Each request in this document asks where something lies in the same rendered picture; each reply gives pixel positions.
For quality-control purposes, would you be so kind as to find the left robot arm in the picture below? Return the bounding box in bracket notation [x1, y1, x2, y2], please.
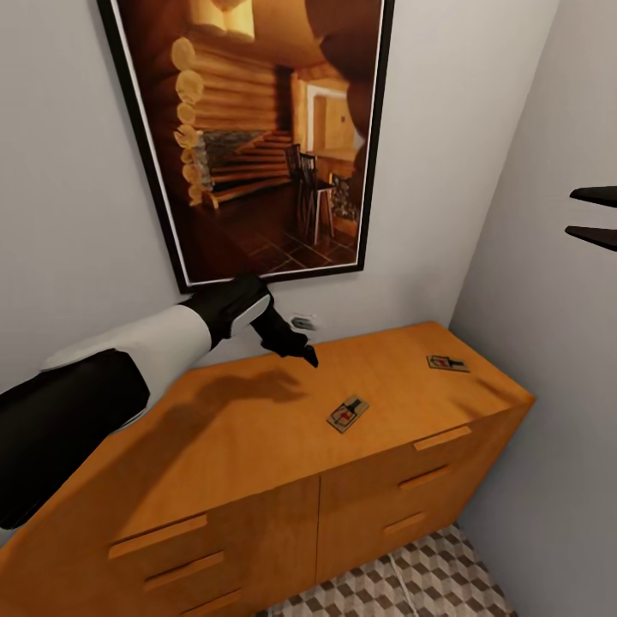
[0, 275, 320, 548]

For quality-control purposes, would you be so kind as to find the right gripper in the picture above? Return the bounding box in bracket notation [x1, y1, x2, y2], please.
[565, 187, 617, 252]

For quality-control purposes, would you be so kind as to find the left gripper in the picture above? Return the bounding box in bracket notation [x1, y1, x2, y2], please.
[259, 318, 318, 368]

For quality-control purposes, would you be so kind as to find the mousetrap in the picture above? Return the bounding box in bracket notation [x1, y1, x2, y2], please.
[427, 356, 470, 373]
[326, 394, 371, 434]

